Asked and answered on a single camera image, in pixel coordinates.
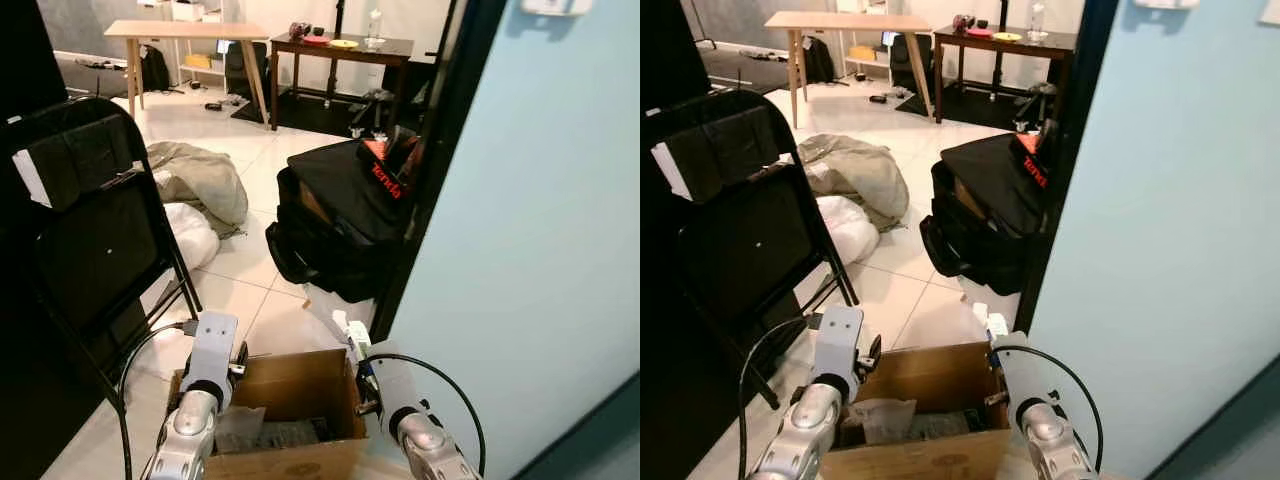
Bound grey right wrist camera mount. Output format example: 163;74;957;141
365;352;426;421
995;345;1051;411

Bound black backpack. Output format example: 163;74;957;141
803;35;836;86
140;45;171;93

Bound black folding chair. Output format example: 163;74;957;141
0;95;204;401
640;88;859;411

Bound dark wooden table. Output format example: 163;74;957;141
268;33;416;131
932;25;1079;126

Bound black door frame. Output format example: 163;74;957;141
370;0;511;341
1015;0;1119;336

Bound olive cloth bundle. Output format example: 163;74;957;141
145;140;249;239
798;133;909;233

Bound black office chair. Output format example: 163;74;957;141
885;32;936;93
222;40;269;99

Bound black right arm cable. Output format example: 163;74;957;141
365;352;488;476
995;345;1106;471

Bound white green-striped packet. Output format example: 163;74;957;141
330;308;373;361
970;300;1011;346

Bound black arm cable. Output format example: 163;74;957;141
115;320;201;480
995;345;1106;471
365;352;488;476
738;315;823;480

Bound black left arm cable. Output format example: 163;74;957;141
738;315;823;480
115;320;201;480

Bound light wooden table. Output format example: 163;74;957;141
765;10;936;129
103;20;273;126

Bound black gear pile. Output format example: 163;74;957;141
345;88;396;136
1010;82;1059;131

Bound black fabric bag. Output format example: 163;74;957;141
265;140;421;304
920;132;1051;296

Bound brown cardboard box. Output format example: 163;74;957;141
165;347;369;480
815;342;1013;480

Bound white stuffed bag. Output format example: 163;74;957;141
815;195;881;266
160;202;221;271

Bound grey plastic bag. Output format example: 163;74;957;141
850;398;916;446
215;405;266;456

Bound black crumpled rubbish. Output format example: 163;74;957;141
262;418;336;449
905;405;986;441

